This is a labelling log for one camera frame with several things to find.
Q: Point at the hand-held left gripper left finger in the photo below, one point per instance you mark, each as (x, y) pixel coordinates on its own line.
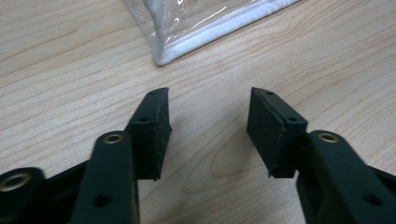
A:
(149, 137)

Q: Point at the clear plastic bag white trim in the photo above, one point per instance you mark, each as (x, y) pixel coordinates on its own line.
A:
(193, 28)

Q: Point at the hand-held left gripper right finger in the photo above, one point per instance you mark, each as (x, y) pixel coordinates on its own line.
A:
(280, 137)

